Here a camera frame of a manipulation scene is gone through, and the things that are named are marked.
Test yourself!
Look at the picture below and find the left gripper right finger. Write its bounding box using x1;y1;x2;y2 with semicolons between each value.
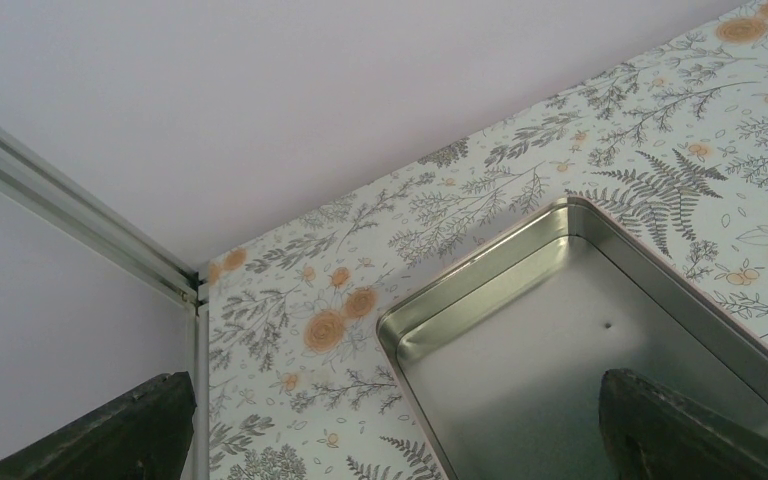
599;369;768;479

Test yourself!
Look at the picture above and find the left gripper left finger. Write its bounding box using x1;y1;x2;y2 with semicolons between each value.
0;371;197;479

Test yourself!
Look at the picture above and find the silver metal tin tray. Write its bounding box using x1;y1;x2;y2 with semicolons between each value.
377;197;768;479

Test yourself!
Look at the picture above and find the floral patterned table mat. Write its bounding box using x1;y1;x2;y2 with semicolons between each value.
206;1;768;479

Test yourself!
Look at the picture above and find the aluminium corner post left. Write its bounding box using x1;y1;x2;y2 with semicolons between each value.
0;127;209;479

